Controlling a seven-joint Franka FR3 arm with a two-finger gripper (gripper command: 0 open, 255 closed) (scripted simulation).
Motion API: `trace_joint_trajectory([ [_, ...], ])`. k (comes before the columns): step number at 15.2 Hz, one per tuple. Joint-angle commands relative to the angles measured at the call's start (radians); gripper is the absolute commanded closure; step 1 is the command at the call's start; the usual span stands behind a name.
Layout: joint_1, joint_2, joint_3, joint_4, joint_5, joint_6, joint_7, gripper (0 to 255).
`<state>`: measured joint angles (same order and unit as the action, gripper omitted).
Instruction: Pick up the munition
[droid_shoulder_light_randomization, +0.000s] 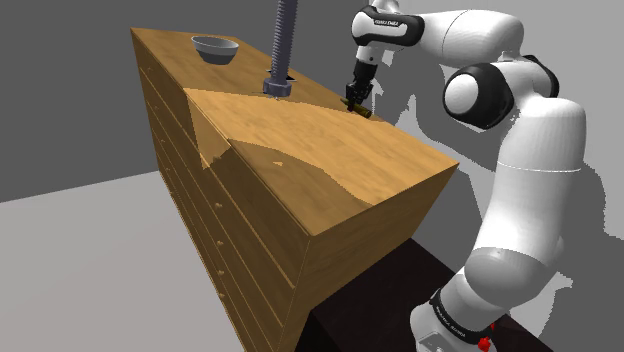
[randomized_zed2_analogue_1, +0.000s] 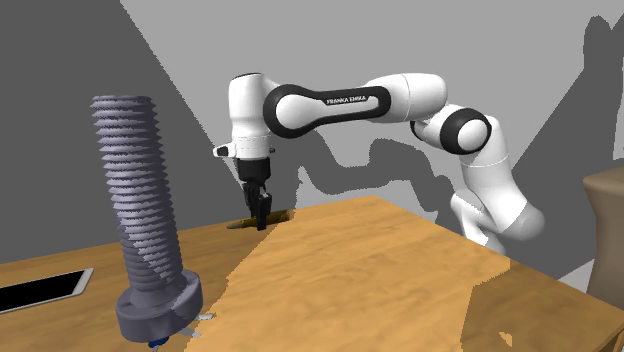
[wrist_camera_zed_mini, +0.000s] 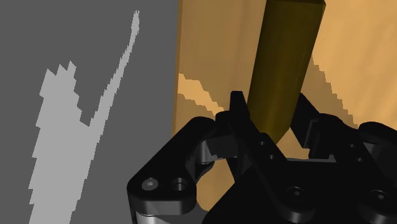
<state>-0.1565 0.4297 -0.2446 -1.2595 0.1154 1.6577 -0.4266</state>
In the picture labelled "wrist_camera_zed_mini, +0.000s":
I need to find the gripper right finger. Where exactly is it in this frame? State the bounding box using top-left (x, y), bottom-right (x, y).
top-left (289, 92), bottom-right (397, 224)

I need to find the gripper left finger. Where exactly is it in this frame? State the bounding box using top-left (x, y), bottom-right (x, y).
top-left (126, 90), bottom-right (306, 224)

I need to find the olive yellow rectangular block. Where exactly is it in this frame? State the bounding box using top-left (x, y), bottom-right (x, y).
top-left (247, 0), bottom-right (327, 145)

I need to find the light wooden table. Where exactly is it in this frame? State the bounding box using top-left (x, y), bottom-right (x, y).
top-left (171, 0), bottom-right (397, 213)

